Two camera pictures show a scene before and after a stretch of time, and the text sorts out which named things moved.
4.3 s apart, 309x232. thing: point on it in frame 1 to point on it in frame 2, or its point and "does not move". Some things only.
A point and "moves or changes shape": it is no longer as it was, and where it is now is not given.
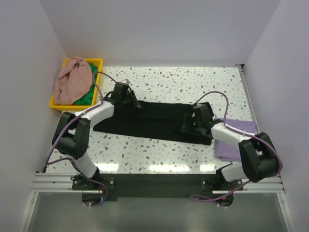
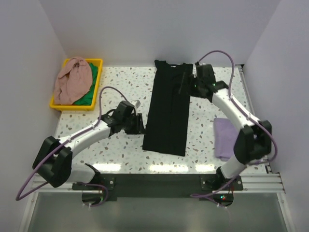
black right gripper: x=186 y=120 to x=192 y=79
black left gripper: x=134 y=104 to x=138 y=128
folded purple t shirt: x=231 y=152 does not move
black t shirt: x=161 y=120 moves or changes shape
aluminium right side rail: x=242 y=68 does not move
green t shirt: x=87 y=99 does not move
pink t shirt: x=74 y=80 does not move
